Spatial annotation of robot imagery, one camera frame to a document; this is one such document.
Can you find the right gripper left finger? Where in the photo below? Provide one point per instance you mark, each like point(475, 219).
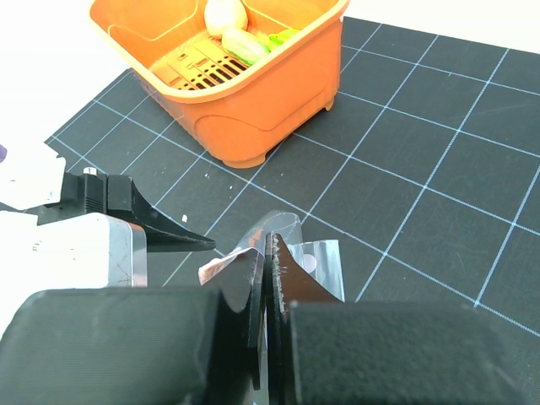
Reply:
point(136, 345)

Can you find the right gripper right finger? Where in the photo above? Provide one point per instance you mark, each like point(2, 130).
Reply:
point(325, 351)

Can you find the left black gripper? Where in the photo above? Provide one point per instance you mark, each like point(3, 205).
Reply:
point(118, 197)

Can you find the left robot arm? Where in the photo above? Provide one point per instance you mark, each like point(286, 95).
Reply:
point(35, 176)

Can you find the orange plastic basket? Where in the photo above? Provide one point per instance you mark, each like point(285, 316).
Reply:
point(236, 112)

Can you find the long green toy vegetable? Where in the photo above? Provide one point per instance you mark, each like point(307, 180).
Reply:
point(244, 46)

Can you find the small green toy vegetable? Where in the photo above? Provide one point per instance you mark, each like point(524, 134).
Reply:
point(277, 39)

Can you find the peach toy fruit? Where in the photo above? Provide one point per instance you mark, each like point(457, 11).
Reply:
point(219, 15)

